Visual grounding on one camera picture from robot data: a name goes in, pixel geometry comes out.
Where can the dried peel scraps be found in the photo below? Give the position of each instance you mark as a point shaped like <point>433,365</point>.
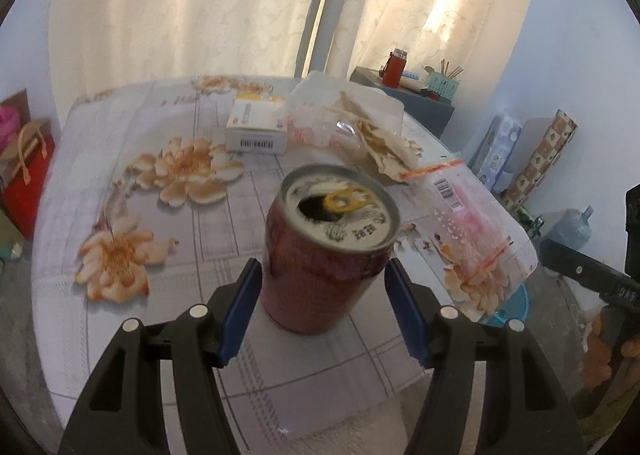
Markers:
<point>395,156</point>

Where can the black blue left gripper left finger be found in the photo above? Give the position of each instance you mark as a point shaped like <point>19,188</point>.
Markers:
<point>121,409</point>

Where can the white yellow medicine box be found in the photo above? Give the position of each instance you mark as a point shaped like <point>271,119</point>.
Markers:
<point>256,125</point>

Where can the right cream curtain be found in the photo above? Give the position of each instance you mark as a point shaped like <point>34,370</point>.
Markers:
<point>459,32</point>

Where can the grey cabinet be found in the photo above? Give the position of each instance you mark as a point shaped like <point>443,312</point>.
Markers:
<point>433,115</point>

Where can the cardboard box pink contents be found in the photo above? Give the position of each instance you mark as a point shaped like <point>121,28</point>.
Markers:
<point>14,114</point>

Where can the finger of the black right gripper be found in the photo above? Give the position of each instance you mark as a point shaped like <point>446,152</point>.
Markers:
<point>614,288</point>

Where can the patterned wrapping paper roll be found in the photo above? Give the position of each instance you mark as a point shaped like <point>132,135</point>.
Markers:
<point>538,148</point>

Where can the red gift bag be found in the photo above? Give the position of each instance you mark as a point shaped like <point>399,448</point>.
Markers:
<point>24,167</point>

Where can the blue mesh trash bin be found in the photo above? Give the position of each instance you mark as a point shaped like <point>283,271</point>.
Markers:
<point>516,307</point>

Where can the cream curtain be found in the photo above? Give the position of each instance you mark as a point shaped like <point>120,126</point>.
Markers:
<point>98,45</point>
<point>459,32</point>

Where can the teal utensil basket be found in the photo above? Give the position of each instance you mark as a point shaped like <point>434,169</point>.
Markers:
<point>443,81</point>

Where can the red thermos bottle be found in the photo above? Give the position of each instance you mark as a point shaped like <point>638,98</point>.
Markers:
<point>394,67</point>

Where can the clear plastic food container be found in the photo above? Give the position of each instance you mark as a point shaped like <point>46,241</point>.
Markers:
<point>323,110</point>

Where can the left cream curtain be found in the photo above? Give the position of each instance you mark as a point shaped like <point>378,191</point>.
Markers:
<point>98,45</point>

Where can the right hand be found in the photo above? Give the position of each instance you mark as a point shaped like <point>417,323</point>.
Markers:
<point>596,362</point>

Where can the green glass bottle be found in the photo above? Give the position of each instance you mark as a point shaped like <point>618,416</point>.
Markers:
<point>531,224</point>

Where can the clear zip bag red stripe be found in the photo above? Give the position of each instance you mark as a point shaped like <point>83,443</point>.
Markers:
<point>474,234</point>

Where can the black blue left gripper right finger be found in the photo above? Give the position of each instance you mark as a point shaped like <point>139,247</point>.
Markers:
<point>496,379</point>

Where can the red drink can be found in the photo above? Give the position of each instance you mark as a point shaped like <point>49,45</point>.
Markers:
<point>329,233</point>

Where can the large water jug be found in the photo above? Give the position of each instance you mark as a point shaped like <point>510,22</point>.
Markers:
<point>573,229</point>

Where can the floral tablecloth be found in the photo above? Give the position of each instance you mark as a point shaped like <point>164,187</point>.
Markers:
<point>280,386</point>

